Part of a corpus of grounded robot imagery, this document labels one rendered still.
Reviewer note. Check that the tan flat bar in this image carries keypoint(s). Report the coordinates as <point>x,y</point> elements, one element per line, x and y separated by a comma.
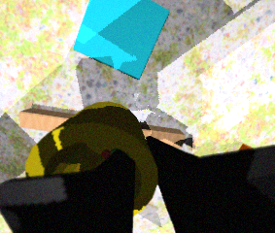
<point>45,120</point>

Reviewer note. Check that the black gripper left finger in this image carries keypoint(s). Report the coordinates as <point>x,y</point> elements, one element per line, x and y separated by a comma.
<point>105,194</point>

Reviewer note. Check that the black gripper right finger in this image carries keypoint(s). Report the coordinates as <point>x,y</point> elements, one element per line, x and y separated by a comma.
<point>188,183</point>

